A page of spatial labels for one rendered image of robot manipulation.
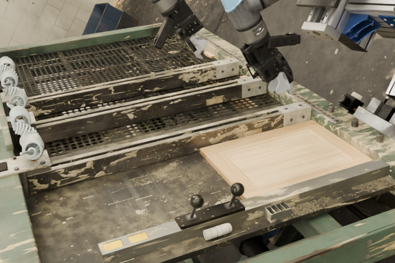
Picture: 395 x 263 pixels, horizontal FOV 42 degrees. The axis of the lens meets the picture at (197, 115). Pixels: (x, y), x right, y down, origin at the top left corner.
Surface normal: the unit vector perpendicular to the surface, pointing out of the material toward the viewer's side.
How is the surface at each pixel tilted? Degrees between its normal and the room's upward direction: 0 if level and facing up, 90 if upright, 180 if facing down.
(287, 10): 0
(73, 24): 90
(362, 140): 54
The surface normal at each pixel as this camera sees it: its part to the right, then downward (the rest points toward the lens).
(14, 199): -0.04, -0.90
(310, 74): -0.76, -0.36
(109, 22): 0.53, 0.15
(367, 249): 0.40, 0.39
